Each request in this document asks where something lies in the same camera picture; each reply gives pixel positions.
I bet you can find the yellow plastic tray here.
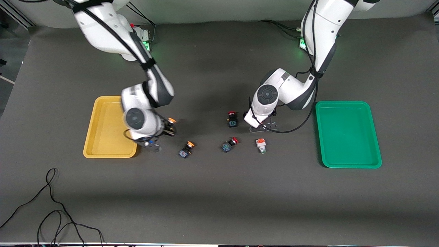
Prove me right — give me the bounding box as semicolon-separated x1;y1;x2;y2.
83;96;138;159

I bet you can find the green plastic tray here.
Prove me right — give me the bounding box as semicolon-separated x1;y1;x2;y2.
315;101;382;169

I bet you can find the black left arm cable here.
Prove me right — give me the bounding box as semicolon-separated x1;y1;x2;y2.
249;0;319;134

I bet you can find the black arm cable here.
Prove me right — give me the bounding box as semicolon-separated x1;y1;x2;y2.
65;0;156;71
249;0;319;134

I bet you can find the black left base cable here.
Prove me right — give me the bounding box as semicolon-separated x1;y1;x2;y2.
259;20;306;38

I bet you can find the black base cable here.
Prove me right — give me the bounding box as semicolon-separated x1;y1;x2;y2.
129;2;156;43
259;20;306;38

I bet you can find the black right base cable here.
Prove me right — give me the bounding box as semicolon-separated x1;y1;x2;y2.
129;2;156;43

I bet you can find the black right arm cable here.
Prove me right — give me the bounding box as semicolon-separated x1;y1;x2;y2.
65;0;156;71

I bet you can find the thin black loose cable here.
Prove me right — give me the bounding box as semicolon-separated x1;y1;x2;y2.
37;209;104;247
0;168;86;247

